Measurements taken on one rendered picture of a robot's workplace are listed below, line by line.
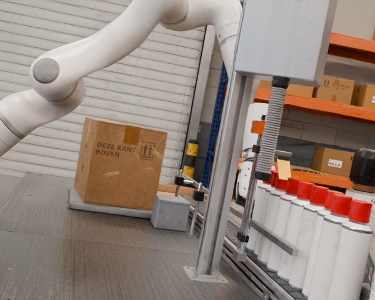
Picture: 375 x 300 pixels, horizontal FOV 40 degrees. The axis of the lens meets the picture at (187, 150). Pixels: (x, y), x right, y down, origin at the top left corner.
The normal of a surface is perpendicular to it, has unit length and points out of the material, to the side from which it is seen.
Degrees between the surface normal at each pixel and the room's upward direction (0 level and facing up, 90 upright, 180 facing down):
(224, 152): 90
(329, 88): 90
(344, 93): 90
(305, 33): 90
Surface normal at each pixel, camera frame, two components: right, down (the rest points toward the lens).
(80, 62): 0.45, -0.25
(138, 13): -0.48, 0.13
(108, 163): 0.32, 0.11
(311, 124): 0.11, 0.07
